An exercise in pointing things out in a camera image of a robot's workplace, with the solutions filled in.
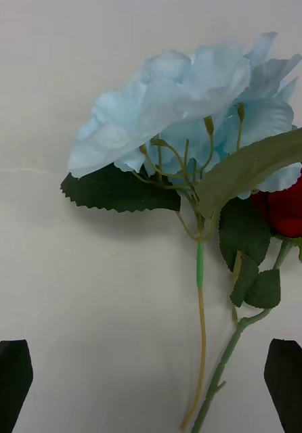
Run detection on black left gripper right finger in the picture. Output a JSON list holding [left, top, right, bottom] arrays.
[[263, 338, 302, 433]]

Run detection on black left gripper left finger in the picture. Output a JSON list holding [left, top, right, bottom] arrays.
[[0, 339, 35, 433]]

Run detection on red artificial rose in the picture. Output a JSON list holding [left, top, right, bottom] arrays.
[[190, 160, 302, 433]]

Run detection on pale blue artificial flower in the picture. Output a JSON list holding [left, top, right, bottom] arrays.
[[60, 32, 302, 431]]

